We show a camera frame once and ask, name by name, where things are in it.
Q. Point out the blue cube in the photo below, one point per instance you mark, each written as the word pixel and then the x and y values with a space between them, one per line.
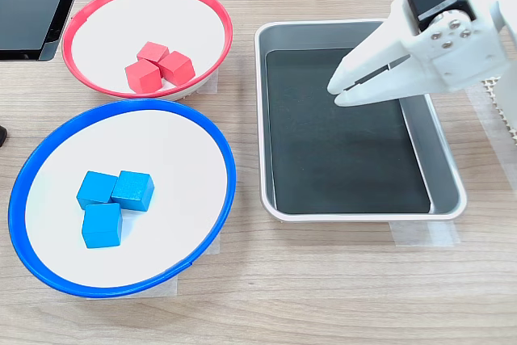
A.
pixel 95 189
pixel 132 190
pixel 102 225

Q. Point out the black flat electronic device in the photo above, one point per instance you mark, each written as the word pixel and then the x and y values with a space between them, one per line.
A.
pixel 28 18

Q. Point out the small black object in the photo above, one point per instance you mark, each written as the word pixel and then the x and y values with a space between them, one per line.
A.
pixel 2 137

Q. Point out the red cube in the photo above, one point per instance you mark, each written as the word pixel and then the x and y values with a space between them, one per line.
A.
pixel 143 76
pixel 153 52
pixel 176 68

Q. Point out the red-rimmed white plate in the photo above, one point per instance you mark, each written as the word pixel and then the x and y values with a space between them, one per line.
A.
pixel 121 18

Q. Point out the blue-rimmed white plate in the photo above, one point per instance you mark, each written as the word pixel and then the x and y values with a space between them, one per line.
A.
pixel 169 159

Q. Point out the black tray mat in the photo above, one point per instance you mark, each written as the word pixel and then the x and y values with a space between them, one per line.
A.
pixel 343 159

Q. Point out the pale perforated base plate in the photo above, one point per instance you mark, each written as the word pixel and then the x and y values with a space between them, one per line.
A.
pixel 508 114

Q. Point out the steel tray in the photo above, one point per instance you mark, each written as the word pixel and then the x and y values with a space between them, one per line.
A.
pixel 444 167

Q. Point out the clear tape strip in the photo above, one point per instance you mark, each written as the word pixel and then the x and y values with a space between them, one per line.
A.
pixel 213 246
pixel 424 236
pixel 161 290
pixel 212 84

